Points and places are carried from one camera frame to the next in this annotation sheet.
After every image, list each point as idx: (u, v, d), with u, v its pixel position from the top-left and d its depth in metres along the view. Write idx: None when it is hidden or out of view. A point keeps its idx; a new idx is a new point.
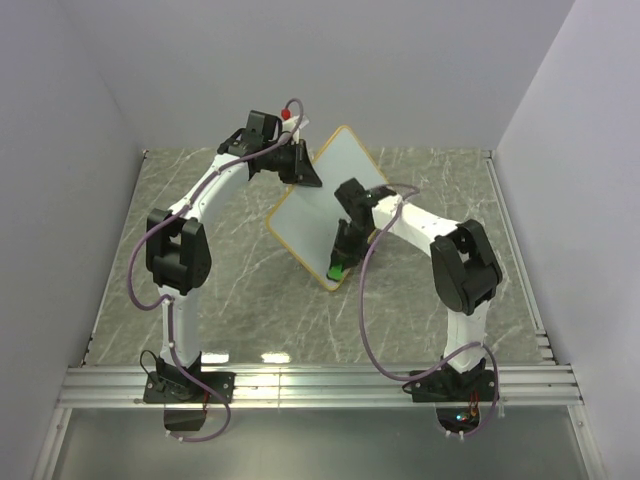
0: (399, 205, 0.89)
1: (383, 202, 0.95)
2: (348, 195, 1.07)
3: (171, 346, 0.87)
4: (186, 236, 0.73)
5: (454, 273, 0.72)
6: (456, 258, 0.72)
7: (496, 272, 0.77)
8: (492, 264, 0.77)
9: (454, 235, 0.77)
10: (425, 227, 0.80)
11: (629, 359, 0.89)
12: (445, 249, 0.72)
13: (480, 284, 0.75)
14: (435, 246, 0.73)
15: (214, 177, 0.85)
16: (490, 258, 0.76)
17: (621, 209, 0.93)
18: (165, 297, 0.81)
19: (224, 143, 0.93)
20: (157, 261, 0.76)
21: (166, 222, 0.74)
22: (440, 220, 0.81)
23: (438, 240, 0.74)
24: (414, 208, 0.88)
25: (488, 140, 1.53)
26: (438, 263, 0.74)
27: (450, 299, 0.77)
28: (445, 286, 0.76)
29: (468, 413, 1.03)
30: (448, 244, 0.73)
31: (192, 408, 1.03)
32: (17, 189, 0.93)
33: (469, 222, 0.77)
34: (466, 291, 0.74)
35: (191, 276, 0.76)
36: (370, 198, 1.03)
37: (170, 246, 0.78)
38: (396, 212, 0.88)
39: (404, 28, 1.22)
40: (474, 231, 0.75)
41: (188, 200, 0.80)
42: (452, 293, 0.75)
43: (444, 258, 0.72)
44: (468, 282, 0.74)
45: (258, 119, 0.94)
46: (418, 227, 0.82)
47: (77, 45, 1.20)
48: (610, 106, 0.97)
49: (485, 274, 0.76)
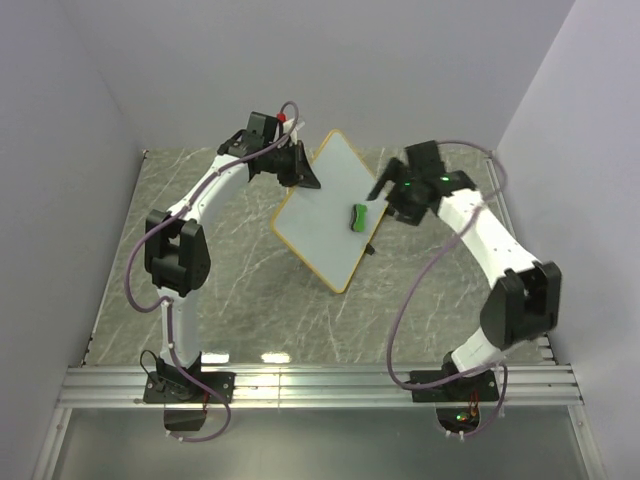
0: (476, 209, 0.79)
1: (461, 193, 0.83)
2: (420, 159, 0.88)
3: (171, 347, 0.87)
4: (185, 237, 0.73)
5: (509, 316, 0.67)
6: (519, 301, 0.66)
7: (552, 323, 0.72)
8: (552, 313, 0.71)
9: (526, 273, 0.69)
10: (498, 251, 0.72)
11: (630, 360, 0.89)
12: (512, 290, 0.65)
13: (531, 330, 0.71)
14: (502, 283, 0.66)
15: (214, 178, 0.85)
16: (552, 308, 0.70)
17: (621, 211, 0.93)
18: (164, 298, 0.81)
19: (225, 143, 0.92)
20: (156, 262, 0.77)
21: (164, 224, 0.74)
22: (517, 250, 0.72)
23: (506, 277, 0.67)
24: (495, 224, 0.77)
25: (487, 140, 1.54)
26: (497, 298, 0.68)
27: (491, 331, 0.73)
28: (494, 321, 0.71)
29: (468, 413, 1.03)
30: (517, 284, 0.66)
31: (192, 408, 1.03)
32: (16, 189, 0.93)
33: (550, 264, 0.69)
34: (514, 335, 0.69)
35: (191, 277, 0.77)
36: (447, 181, 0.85)
37: (169, 247, 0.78)
38: (470, 217, 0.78)
39: (404, 28, 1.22)
40: (551, 278, 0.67)
41: (187, 202, 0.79)
42: (498, 329, 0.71)
43: (508, 300, 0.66)
44: (518, 327, 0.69)
45: (258, 120, 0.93)
46: (490, 246, 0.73)
47: (76, 44, 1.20)
48: (611, 107, 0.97)
49: (539, 320, 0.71)
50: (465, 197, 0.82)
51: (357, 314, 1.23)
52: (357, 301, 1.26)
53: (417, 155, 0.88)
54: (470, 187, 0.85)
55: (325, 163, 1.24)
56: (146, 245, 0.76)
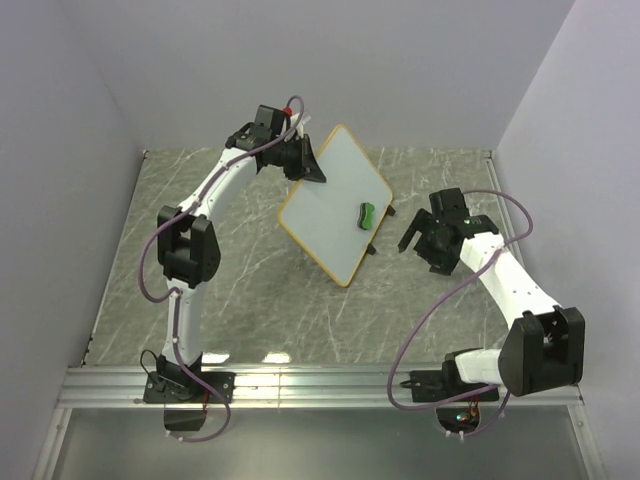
0: (496, 251, 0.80)
1: (482, 235, 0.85)
2: (443, 206, 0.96)
3: (175, 342, 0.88)
4: (196, 232, 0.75)
5: (528, 360, 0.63)
6: (538, 346, 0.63)
7: (575, 375, 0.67)
8: (574, 363, 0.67)
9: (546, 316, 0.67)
10: (517, 292, 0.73)
11: (630, 360, 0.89)
12: (530, 331, 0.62)
13: (552, 378, 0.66)
14: (519, 323, 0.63)
15: (223, 172, 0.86)
16: (574, 358, 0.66)
17: (621, 210, 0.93)
18: (173, 290, 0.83)
19: (232, 136, 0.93)
20: (168, 256, 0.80)
21: (176, 219, 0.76)
22: (537, 293, 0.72)
23: (526, 320, 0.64)
24: (518, 266, 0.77)
25: (488, 140, 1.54)
26: (514, 340, 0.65)
27: (508, 377, 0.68)
28: (511, 366, 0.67)
29: (468, 413, 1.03)
30: (537, 328, 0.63)
31: (192, 408, 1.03)
32: (15, 189, 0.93)
33: (572, 310, 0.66)
34: (532, 383, 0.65)
35: (201, 270, 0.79)
36: (469, 224, 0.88)
37: (180, 242, 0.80)
38: (490, 258, 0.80)
39: (404, 28, 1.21)
40: (573, 325, 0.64)
41: (196, 197, 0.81)
42: (514, 374, 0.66)
43: (525, 342, 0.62)
44: (538, 374, 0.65)
45: (266, 114, 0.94)
46: (509, 287, 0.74)
47: (76, 44, 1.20)
48: (611, 106, 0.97)
49: (559, 369, 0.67)
50: (487, 239, 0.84)
51: (357, 314, 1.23)
52: (357, 301, 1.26)
53: (440, 203, 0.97)
54: (492, 230, 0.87)
55: (331, 158, 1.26)
56: (159, 238, 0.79)
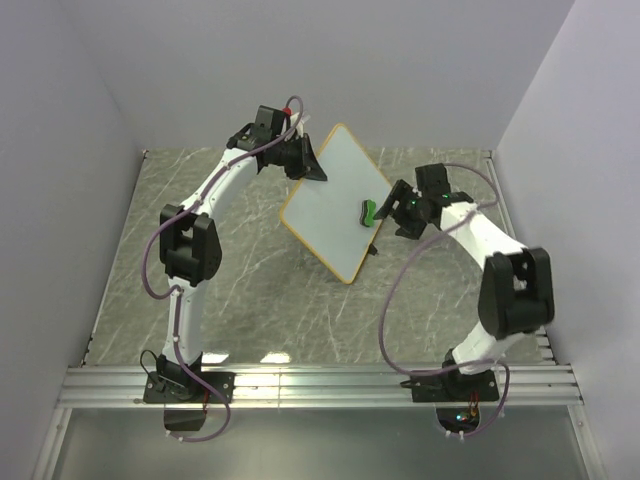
0: (470, 213, 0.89)
1: (457, 205, 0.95)
2: (427, 181, 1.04)
3: (176, 341, 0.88)
4: (198, 230, 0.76)
5: (499, 292, 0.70)
6: (506, 278, 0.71)
7: (548, 316, 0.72)
8: (546, 300, 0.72)
9: (516, 257, 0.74)
10: (489, 240, 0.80)
11: (630, 360, 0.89)
12: (497, 264, 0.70)
13: (525, 314, 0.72)
14: (489, 259, 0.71)
15: (224, 172, 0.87)
16: (545, 295, 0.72)
17: (621, 210, 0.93)
18: (174, 288, 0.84)
19: (233, 136, 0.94)
20: (170, 254, 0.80)
21: (178, 217, 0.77)
22: (505, 239, 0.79)
23: (495, 257, 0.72)
24: (488, 222, 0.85)
25: (488, 140, 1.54)
26: (486, 277, 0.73)
27: (485, 317, 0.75)
28: (486, 304, 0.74)
29: (468, 413, 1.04)
30: (505, 263, 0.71)
31: (192, 409, 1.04)
32: (15, 189, 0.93)
33: (538, 250, 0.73)
34: (506, 317, 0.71)
35: (203, 268, 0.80)
36: (447, 198, 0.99)
37: (182, 240, 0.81)
38: (465, 218, 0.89)
39: (405, 28, 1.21)
40: (539, 260, 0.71)
41: (198, 196, 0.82)
42: (489, 311, 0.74)
43: (494, 273, 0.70)
44: (510, 309, 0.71)
45: (267, 114, 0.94)
46: (481, 237, 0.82)
47: (76, 44, 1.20)
48: (611, 107, 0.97)
49: (532, 308, 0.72)
50: (462, 206, 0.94)
51: (357, 314, 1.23)
52: (357, 301, 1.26)
53: (425, 177, 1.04)
54: (467, 201, 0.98)
55: (331, 158, 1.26)
56: (160, 238, 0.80)
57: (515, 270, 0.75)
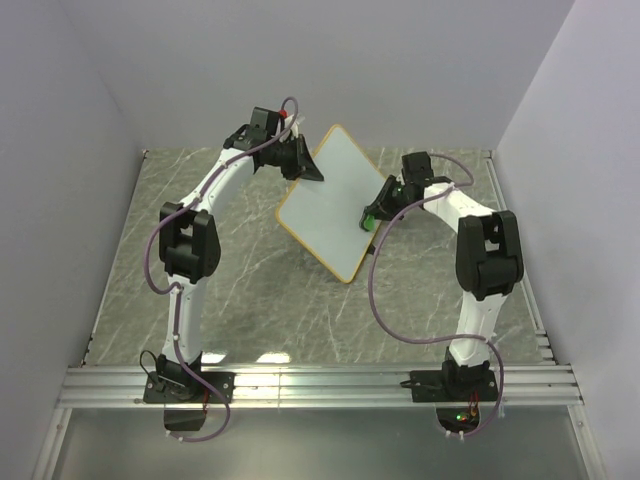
0: (448, 190, 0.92)
1: (436, 185, 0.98)
2: (412, 167, 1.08)
3: (175, 339, 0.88)
4: (197, 227, 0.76)
5: (473, 250, 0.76)
6: (478, 236, 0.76)
7: (518, 270, 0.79)
8: (515, 257, 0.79)
9: (487, 221, 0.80)
10: (464, 209, 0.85)
11: (630, 360, 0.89)
12: (470, 223, 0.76)
13: (498, 271, 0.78)
14: (462, 220, 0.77)
15: (221, 172, 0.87)
16: (514, 250, 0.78)
17: (621, 210, 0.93)
18: (174, 286, 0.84)
19: (230, 136, 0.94)
20: (170, 252, 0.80)
21: (177, 214, 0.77)
22: (479, 207, 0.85)
23: (468, 217, 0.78)
24: (463, 194, 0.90)
25: (488, 140, 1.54)
26: (460, 237, 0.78)
27: (463, 278, 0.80)
28: (462, 266, 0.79)
29: (468, 413, 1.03)
30: (476, 222, 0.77)
31: (192, 408, 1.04)
32: (14, 189, 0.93)
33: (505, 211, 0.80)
34: (481, 274, 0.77)
35: (203, 265, 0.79)
36: (429, 180, 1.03)
37: (182, 238, 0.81)
38: (443, 193, 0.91)
39: (405, 28, 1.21)
40: (507, 221, 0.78)
41: (198, 193, 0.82)
42: (466, 272, 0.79)
43: (468, 232, 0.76)
44: (484, 267, 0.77)
45: (262, 114, 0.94)
46: (457, 207, 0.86)
47: (76, 44, 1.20)
48: (610, 106, 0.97)
49: (505, 264, 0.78)
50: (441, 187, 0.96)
51: (357, 314, 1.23)
52: (357, 301, 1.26)
53: (410, 164, 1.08)
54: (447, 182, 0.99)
55: (329, 159, 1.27)
56: (160, 234, 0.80)
57: (486, 233, 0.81)
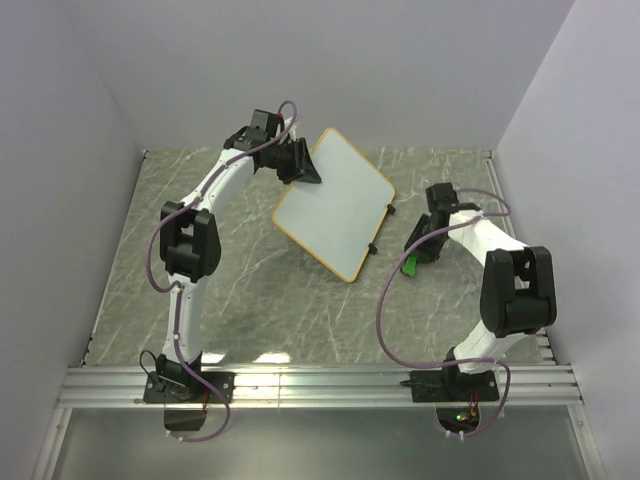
0: (475, 219, 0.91)
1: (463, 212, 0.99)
2: (436, 196, 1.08)
3: (176, 338, 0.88)
4: (198, 226, 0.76)
5: (501, 288, 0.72)
6: (508, 273, 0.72)
7: (549, 314, 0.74)
8: (548, 298, 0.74)
9: (518, 256, 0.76)
10: (490, 240, 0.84)
11: (630, 360, 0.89)
12: (500, 259, 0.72)
13: (526, 312, 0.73)
14: (491, 255, 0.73)
15: (222, 171, 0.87)
16: (546, 292, 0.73)
17: (621, 210, 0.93)
18: (175, 285, 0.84)
19: (229, 138, 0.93)
20: (170, 251, 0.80)
21: (178, 213, 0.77)
22: (506, 239, 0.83)
23: (497, 251, 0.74)
24: (491, 224, 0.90)
25: (488, 140, 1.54)
26: (488, 272, 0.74)
27: (488, 316, 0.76)
28: (489, 303, 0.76)
29: (468, 413, 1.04)
30: (506, 257, 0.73)
31: (192, 408, 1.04)
32: (14, 188, 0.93)
33: (540, 247, 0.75)
34: (507, 313, 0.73)
35: (204, 264, 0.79)
36: (455, 207, 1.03)
37: (183, 237, 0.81)
38: (471, 222, 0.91)
39: (405, 28, 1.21)
40: (540, 258, 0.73)
41: (198, 193, 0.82)
42: (492, 309, 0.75)
43: (496, 268, 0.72)
44: (510, 305, 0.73)
45: (262, 116, 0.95)
46: (484, 238, 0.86)
47: (76, 44, 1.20)
48: (610, 107, 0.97)
49: (533, 305, 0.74)
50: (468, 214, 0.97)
51: (356, 314, 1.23)
52: (357, 301, 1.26)
53: (434, 195, 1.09)
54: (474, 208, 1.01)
55: (326, 161, 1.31)
56: (161, 234, 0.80)
57: (518, 269, 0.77)
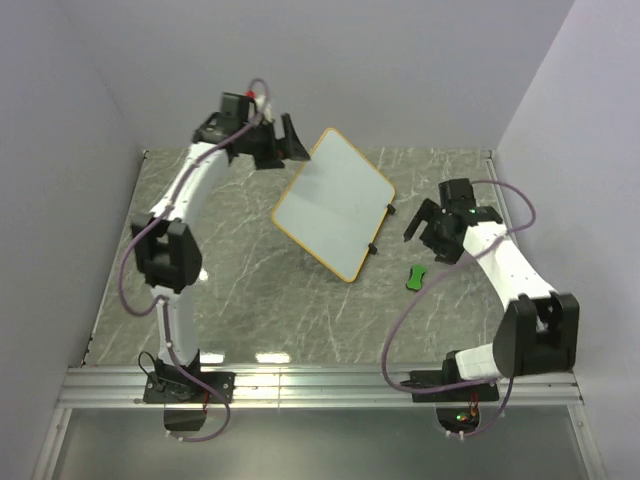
0: (499, 239, 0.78)
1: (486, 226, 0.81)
2: (450, 195, 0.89)
3: (169, 346, 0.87)
4: (173, 237, 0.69)
5: (521, 341, 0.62)
6: (532, 326, 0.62)
7: (568, 362, 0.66)
8: (568, 350, 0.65)
9: (540, 300, 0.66)
10: (515, 277, 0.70)
11: (630, 360, 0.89)
12: (524, 310, 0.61)
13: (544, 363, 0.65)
14: (513, 304, 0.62)
15: (192, 170, 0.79)
16: (568, 343, 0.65)
17: (621, 209, 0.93)
18: (159, 297, 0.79)
19: (198, 130, 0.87)
20: (147, 265, 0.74)
21: (149, 227, 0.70)
22: (534, 280, 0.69)
23: (520, 299, 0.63)
24: (516, 250, 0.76)
25: (487, 140, 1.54)
26: (507, 319, 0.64)
27: (500, 360, 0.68)
28: (503, 349, 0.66)
29: (468, 413, 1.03)
30: (530, 308, 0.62)
31: (192, 408, 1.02)
32: (14, 188, 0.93)
33: (567, 294, 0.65)
34: (524, 365, 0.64)
35: (185, 274, 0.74)
36: (474, 213, 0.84)
37: (158, 248, 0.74)
38: (492, 245, 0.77)
39: (404, 28, 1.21)
40: (567, 310, 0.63)
41: (169, 200, 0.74)
42: (507, 358, 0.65)
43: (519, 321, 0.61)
44: (528, 356, 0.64)
45: (231, 101, 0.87)
46: (506, 271, 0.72)
47: (76, 45, 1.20)
48: (608, 107, 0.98)
49: (552, 355, 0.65)
50: (491, 228, 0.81)
51: (357, 314, 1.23)
52: (357, 301, 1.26)
53: (448, 192, 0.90)
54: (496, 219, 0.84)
55: (326, 159, 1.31)
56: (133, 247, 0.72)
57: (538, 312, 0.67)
